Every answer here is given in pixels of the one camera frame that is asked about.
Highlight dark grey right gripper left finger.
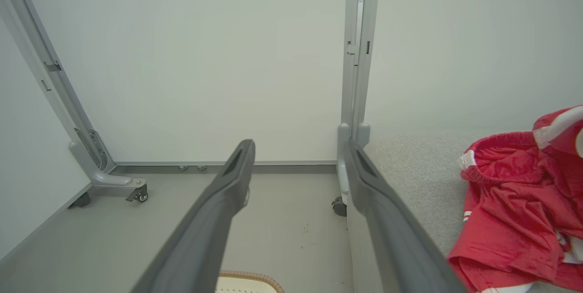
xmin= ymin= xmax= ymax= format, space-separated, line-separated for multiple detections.
xmin=131 ymin=139 xmax=256 ymax=293

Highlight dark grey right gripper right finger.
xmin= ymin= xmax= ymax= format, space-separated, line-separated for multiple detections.
xmin=346 ymin=142 xmax=467 ymax=293

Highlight red shorts with white trim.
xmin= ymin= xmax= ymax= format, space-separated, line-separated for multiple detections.
xmin=448 ymin=131 xmax=583 ymax=293

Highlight red and white sports jersey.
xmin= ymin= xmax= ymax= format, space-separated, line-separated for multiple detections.
xmin=532 ymin=105 xmax=583 ymax=157

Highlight white basket with brown rim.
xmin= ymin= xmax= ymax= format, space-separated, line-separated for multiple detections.
xmin=215 ymin=271 xmax=285 ymax=293

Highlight grey metal partition leg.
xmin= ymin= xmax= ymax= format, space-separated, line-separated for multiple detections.
xmin=0 ymin=0 xmax=147 ymax=200
xmin=337 ymin=0 xmax=382 ymax=207

